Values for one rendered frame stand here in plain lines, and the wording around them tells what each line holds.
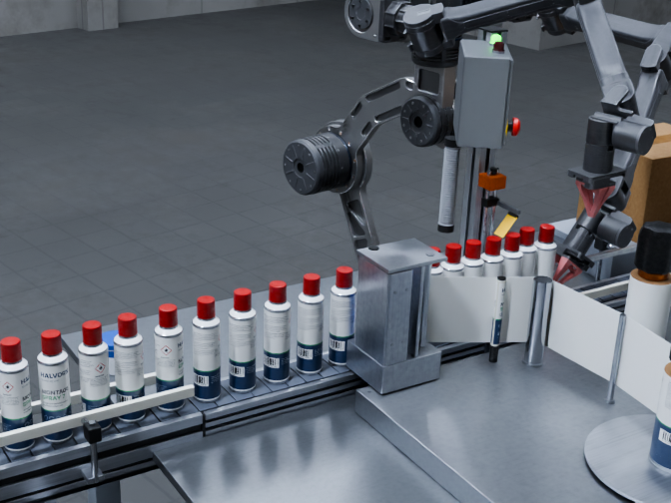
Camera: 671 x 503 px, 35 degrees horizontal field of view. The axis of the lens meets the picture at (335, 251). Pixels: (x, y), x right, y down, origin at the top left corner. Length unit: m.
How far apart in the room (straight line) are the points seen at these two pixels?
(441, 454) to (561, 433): 0.24
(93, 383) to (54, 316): 2.50
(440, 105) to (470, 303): 0.88
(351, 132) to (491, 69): 1.20
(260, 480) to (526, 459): 0.47
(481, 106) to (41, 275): 2.93
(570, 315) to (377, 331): 0.40
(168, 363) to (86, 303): 2.55
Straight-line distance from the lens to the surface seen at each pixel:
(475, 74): 2.21
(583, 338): 2.18
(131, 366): 1.95
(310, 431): 2.07
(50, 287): 4.69
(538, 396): 2.15
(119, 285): 4.67
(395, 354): 2.07
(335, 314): 2.14
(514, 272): 2.37
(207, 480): 1.94
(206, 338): 2.00
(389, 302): 2.01
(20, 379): 1.89
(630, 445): 2.03
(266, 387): 2.11
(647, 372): 2.08
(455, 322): 2.22
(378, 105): 3.24
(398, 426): 2.01
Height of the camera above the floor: 1.94
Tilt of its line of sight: 23 degrees down
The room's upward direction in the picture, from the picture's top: 2 degrees clockwise
